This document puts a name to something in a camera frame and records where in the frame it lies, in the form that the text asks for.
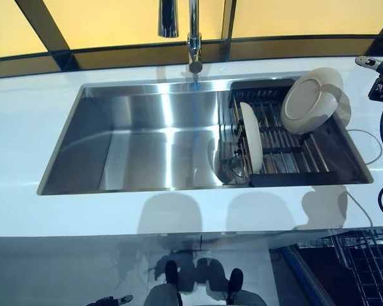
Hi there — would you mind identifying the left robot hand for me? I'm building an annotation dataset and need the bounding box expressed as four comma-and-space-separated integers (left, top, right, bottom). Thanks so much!
95, 294, 134, 306

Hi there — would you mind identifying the cream round plate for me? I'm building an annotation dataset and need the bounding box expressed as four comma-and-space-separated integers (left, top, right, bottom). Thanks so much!
239, 101, 264, 171
280, 67, 344, 136

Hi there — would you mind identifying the black built-in dishwasher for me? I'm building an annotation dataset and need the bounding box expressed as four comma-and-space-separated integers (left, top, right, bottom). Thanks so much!
280, 227, 383, 306

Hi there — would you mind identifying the black left robot foot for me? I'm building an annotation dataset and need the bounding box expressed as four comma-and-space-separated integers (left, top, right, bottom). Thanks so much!
163, 259, 180, 293

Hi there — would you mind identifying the black robot foot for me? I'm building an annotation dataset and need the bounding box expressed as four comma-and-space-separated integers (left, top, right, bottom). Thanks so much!
229, 267, 244, 293
163, 259, 180, 293

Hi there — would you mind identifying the black right robot foot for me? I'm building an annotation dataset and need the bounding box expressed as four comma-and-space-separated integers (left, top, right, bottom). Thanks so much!
229, 267, 244, 293

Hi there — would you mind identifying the grey right robot leg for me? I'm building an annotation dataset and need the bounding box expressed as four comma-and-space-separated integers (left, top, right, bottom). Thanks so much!
224, 288, 260, 306

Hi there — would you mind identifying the black sink dish rack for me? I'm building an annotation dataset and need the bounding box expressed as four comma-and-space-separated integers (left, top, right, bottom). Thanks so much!
229, 77, 340, 189

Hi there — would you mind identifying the stainless steel sink basin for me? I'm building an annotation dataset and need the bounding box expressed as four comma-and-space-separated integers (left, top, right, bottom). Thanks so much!
36, 70, 375, 196

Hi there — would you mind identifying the chrome pull-down kitchen faucet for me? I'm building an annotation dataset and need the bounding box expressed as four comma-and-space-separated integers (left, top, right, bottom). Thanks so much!
156, 0, 204, 75

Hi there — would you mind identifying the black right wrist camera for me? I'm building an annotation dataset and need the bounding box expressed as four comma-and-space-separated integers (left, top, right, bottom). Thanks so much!
368, 78, 383, 103

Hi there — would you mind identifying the dark wire dishwasher basket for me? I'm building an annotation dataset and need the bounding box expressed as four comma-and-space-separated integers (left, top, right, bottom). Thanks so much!
329, 227, 383, 306

